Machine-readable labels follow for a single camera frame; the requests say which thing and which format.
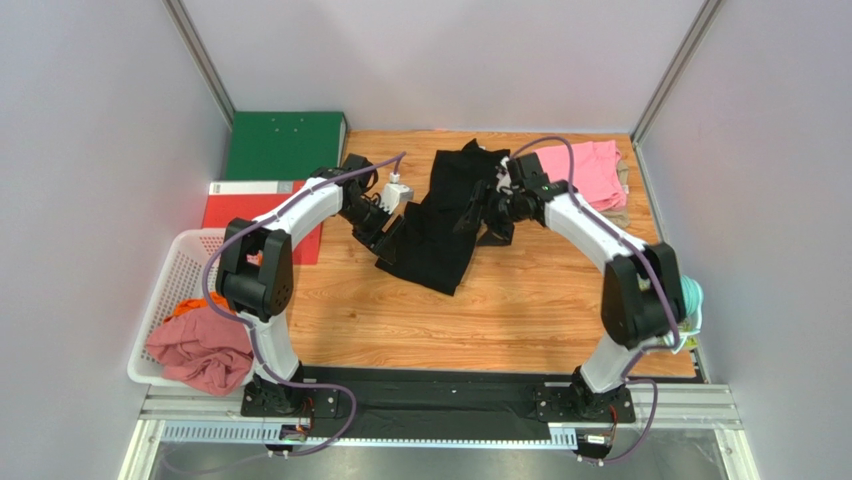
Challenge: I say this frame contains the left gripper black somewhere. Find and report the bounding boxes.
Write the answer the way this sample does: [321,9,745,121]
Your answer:
[341,198,407,264]

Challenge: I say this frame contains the black floral t shirt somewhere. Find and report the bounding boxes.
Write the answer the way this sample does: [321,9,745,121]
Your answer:
[375,139,510,296]

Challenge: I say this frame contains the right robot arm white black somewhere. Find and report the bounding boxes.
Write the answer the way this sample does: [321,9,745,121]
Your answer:
[454,153,687,394]

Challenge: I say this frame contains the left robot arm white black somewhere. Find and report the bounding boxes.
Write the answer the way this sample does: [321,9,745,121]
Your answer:
[205,154,414,404]

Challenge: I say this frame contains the folded pink t shirt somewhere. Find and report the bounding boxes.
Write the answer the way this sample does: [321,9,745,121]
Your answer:
[535,140,625,211]

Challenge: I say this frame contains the folded beige t shirt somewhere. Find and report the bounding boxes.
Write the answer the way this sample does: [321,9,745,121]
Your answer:
[601,159,630,229]

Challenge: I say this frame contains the orange t shirt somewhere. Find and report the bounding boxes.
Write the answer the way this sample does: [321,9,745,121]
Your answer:
[163,292,229,323]

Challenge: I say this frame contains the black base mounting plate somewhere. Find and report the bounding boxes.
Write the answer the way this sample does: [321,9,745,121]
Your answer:
[240,366,637,441]

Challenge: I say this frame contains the white plastic laundry basket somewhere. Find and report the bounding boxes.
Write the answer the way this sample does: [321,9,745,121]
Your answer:
[127,228,225,388]

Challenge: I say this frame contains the dusty pink t shirt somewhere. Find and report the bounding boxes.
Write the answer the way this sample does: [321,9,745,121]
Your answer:
[145,307,254,396]

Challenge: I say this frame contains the teal headphones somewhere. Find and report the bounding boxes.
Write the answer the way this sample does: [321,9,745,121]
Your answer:
[680,275,704,335]

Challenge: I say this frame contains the green book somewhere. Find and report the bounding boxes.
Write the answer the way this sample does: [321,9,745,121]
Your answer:
[658,331,698,354]

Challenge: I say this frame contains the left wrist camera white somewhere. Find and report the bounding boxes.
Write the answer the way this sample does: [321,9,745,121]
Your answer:
[379,172,414,214]

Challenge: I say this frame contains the green ring binder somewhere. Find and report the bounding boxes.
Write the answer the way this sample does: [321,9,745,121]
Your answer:
[223,111,349,181]

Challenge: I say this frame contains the red ring binder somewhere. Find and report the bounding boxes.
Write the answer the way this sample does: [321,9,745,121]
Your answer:
[201,180,305,228]

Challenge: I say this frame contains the aluminium frame rail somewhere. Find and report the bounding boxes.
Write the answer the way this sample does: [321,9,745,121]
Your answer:
[140,384,742,449]

